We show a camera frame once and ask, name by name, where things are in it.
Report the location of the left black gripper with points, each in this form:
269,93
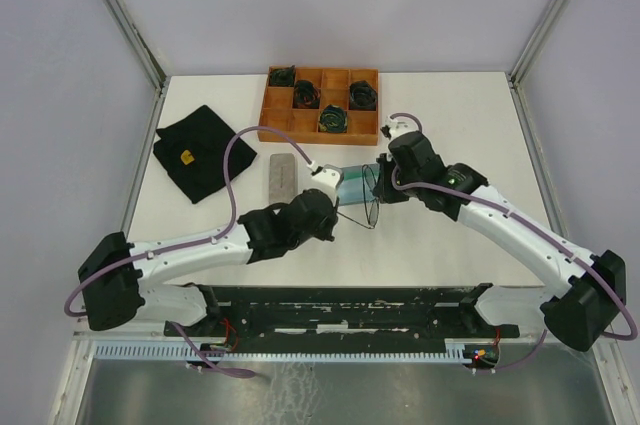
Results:
326,233

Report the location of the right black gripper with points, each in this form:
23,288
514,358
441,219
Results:
386,194

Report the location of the grey glasses case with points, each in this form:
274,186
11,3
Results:
282,184

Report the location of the blue glasses case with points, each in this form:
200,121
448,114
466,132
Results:
358,182

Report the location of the thin-frame glasses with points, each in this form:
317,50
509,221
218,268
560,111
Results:
371,212

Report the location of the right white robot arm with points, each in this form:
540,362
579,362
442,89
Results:
582,292

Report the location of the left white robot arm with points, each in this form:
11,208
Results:
124,282

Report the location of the wooden compartment tray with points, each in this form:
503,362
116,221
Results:
278,112

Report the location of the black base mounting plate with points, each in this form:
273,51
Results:
315,319

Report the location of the black cloth pouch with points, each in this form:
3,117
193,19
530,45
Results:
191,152

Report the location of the right electronics board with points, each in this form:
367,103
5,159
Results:
487,355

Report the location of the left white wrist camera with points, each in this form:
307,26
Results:
327,178

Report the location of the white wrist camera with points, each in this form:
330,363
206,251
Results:
327,178
395,128

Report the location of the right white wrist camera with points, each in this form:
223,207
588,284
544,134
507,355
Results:
395,128

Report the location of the right aluminium frame post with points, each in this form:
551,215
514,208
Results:
549,18

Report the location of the aluminium frame post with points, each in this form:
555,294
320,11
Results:
133,37
549,18

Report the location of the left aluminium frame post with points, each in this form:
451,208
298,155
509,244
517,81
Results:
133,37

